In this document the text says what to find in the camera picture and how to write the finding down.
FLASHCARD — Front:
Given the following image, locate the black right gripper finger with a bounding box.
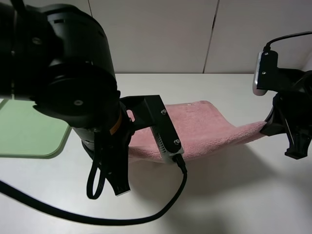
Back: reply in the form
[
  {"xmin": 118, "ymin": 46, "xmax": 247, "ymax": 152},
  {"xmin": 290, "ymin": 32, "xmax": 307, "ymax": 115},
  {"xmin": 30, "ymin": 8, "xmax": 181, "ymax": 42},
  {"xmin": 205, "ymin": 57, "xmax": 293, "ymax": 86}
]
[
  {"xmin": 284, "ymin": 118, "xmax": 312, "ymax": 160},
  {"xmin": 260, "ymin": 95, "xmax": 290, "ymax": 137}
]

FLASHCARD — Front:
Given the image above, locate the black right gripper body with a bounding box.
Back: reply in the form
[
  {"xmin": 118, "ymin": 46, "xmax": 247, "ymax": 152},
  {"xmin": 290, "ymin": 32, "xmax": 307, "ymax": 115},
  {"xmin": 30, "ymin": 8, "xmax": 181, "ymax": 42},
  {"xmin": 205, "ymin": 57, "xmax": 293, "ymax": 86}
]
[{"xmin": 273, "ymin": 69, "xmax": 312, "ymax": 117}]

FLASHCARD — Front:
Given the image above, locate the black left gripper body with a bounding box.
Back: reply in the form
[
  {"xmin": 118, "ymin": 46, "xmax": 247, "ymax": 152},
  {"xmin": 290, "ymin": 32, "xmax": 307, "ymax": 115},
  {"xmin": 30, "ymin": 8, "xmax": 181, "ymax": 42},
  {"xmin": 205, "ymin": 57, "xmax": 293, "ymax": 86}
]
[{"xmin": 73, "ymin": 97, "xmax": 136, "ymax": 161}]

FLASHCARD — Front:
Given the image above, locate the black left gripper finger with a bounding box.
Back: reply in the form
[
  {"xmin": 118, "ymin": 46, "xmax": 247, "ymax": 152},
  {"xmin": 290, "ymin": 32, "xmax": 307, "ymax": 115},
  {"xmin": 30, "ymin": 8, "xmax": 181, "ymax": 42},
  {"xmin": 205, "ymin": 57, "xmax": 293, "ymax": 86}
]
[{"xmin": 102, "ymin": 146, "xmax": 130, "ymax": 196}]

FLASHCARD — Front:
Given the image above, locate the pink fluffy towel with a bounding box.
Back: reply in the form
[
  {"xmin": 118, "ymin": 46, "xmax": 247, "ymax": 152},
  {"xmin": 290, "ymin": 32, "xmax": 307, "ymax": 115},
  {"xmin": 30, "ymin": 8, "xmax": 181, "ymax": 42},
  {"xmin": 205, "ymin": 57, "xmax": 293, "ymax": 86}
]
[{"xmin": 129, "ymin": 101, "xmax": 266, "ymax": 163}]

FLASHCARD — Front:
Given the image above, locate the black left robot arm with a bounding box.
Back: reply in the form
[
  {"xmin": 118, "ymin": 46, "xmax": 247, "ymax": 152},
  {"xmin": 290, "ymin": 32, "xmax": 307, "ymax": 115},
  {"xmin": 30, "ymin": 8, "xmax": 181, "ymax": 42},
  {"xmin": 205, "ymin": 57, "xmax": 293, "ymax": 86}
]
[{"xmin": 0, "ymin": 0, "xmax": 131, "ymax": 199}]

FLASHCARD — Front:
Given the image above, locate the green plastic tray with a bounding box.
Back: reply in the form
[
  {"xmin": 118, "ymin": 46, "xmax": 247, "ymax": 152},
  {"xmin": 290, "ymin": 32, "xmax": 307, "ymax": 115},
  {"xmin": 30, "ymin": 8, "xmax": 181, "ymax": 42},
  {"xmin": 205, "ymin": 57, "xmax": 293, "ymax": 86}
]
[{"xmin": 0, "ymin": 99, "xmax": 71, "ymax": 159}]

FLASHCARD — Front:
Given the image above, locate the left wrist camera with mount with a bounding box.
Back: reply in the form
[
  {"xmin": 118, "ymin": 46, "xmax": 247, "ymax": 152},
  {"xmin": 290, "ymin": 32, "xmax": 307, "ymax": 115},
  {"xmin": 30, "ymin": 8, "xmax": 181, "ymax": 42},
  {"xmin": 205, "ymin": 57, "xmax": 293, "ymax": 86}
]
[{"xmin": 120, "ymin": 95, "xmax": 184, "ymax": 163}]

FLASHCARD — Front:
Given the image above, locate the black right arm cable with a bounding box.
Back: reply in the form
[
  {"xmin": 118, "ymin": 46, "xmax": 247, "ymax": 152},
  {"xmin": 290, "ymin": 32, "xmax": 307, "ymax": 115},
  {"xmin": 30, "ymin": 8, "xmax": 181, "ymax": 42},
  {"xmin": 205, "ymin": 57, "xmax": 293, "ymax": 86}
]
[{"xmin": 263, "ymin": 31, "xmax": 312, "ymax": 53}]

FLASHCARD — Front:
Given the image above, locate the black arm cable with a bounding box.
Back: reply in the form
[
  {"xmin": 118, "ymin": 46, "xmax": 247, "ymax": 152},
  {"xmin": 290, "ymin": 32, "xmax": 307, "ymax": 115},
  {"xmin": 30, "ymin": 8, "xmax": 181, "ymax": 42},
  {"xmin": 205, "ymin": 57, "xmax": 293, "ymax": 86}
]
[
  {"xmin": 263, "ymin": 31, "xmax": 312, "ymax": 53},
  {"xmin": 0, "ymin": 133, "xmax": 189, "ymax": 225}
]

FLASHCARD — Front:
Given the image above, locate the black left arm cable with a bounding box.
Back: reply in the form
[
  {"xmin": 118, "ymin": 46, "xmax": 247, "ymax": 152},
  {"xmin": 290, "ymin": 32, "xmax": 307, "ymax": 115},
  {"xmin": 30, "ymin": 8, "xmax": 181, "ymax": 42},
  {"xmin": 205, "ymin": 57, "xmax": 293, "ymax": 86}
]
[{"xmin": 0, "ymin": 133, "xmax": 189, "ymax": 225}]

